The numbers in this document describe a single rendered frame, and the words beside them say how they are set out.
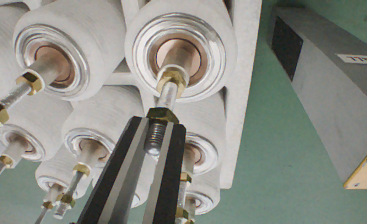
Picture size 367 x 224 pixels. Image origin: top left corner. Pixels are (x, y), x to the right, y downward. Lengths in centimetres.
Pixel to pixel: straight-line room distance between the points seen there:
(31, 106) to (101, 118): 12
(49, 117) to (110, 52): 15
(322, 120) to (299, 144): 43
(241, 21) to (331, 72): 10
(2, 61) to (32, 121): 9
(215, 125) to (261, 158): 45
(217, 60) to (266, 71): 31
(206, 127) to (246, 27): 11
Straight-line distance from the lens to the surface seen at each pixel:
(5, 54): 28
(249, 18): 23
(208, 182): 32
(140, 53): 17
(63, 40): 20
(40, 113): 33
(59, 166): 40
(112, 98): 28
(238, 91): 27
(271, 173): 74
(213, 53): 16
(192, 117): 22
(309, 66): 26
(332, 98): 22
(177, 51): 16
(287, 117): 56
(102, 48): 20
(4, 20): 31
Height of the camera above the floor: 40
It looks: 50 degrees down
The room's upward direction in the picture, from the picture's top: 170 degrees counter-clockwise
